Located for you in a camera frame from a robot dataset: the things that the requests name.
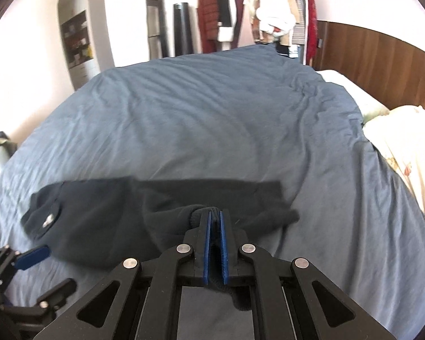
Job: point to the white pillow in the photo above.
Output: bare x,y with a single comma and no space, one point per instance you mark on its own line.
354,92

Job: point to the black tube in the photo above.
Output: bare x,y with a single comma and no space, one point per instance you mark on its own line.
188,28
177,30

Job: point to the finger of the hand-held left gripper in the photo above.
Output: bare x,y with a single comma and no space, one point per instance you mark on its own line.
58,292
32,257

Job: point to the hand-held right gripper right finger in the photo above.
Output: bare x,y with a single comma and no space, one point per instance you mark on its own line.
225,248

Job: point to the row of hanging clothes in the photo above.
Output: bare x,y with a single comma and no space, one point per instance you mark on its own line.
212,10

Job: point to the dark navy pants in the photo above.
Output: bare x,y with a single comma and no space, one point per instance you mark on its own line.
127,216

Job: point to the yellow shelf item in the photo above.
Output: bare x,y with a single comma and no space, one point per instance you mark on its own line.
89,54

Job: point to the blue duvet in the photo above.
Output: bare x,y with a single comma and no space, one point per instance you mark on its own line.
198,113

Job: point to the wooden headboard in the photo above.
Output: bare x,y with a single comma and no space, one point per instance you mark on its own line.
375,53

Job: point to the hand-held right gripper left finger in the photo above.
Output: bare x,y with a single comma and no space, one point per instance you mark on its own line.
207,248

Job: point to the cream patterned pillow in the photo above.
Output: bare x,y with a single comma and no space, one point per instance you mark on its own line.
411,141

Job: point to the black ladder rack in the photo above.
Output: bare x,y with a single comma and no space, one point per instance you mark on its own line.
162,24

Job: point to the arched wall shelf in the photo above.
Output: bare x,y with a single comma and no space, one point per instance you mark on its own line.
74,35

